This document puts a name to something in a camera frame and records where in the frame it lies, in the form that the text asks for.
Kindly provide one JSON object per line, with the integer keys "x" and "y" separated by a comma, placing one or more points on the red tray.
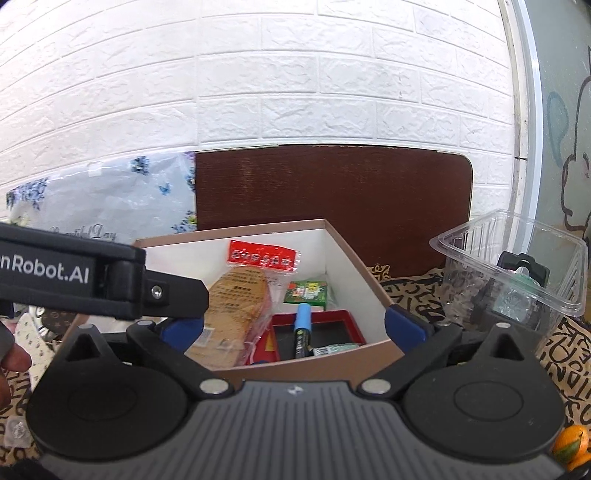
{"x": 332, "y": 328}

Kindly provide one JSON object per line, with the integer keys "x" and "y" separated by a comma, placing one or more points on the floral plastic bag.
{"x": 115, "y": 198}

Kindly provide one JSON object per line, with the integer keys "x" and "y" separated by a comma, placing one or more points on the orange tangerine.
{"x": 570, "y": 443}

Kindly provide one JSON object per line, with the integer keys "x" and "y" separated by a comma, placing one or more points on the clear plastic cap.
{"x": 18, "y": 430}

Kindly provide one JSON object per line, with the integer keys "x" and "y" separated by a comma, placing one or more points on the dark brown wooden board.
{"x": 323, "y": 184}

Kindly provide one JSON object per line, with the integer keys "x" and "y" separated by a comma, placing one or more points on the person's left hand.
{"x": 16, "y": 361}

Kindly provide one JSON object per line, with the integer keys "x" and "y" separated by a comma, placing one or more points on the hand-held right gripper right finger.
{"x": 406, "y": 325}

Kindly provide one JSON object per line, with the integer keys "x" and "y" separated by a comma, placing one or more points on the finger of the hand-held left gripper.
{"x": 180, "y": 295}

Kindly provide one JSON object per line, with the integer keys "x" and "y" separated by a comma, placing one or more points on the small green box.
{"x": 307, "y": 293}

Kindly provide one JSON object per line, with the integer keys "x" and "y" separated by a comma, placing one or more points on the small green labelled tube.
{"x": 332, "y": 350}

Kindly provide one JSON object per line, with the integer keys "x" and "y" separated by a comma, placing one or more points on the blue marker pen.
{"x": 302, "y": 323}

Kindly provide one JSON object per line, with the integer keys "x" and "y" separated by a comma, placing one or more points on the packaged biscuit snack red label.
{"x": 235, "y": 300}

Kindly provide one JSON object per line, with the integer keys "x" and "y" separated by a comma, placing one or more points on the white dotted insole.
{"x": 32, "y": 330}

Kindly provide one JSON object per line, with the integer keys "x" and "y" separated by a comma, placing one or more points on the clear plastic container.
{"x": 466, "y": 258}

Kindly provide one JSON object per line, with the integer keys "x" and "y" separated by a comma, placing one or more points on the brown cardboard box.
{"x": 300, "y": 369}

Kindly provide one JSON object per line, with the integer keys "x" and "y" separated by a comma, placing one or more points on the letter printed tablecloth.
{"x": 572, "y": 360}

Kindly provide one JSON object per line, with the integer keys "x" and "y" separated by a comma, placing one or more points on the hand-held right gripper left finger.
{"x": 182, "y": 331}

